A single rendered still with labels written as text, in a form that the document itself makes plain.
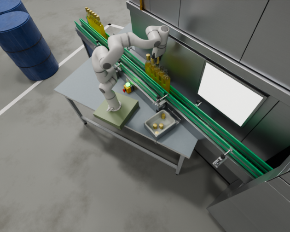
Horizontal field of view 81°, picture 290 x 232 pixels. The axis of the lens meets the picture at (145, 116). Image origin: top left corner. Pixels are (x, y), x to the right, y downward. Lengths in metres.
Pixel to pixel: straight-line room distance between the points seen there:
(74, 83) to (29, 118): 1.28
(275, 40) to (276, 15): 0.10
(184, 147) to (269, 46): 0.87
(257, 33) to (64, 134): 2.41
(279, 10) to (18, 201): 2.76
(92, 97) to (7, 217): 1.63
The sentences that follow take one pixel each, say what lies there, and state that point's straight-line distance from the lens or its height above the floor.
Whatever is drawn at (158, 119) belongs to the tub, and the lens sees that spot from 1.53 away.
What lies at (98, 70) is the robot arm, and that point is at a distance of 1.24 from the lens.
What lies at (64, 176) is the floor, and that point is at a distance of 2.41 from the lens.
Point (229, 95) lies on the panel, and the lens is 1.25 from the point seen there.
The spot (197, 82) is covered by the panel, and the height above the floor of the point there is 1.10.
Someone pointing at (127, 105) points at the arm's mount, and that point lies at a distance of 1.59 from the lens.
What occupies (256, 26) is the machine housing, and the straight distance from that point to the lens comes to 1.04.
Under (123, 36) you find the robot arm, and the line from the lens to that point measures 1.15.
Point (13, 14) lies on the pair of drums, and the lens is 3.63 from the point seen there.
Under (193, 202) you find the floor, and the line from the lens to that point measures 2.11.
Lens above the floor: 2.06
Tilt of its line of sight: 56 degrees down
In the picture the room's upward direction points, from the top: 7 degrees counter-clockwise
